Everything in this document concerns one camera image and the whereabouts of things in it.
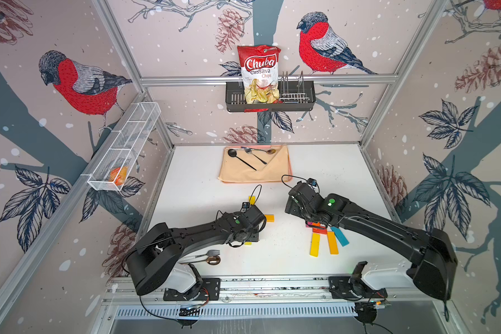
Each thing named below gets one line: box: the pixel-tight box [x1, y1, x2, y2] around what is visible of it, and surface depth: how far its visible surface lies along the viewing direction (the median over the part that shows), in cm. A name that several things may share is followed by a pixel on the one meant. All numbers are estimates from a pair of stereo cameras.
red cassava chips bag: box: [237, 45, 284, 104], surface depth 85 cm
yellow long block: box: [308, 232, 321, 258], surface depth 85 cm
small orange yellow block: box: [264, 214, 275, 223], surface depth 94 cm
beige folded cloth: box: [218, 144, 292, 184], surface depth 113 cm
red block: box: [312, 227, 328, 235], surface depth 89 cm
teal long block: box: [331, 226, 350, 248], surface depth 87 cm
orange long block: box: [327, 231, 339, 256], surface depth 86 cm
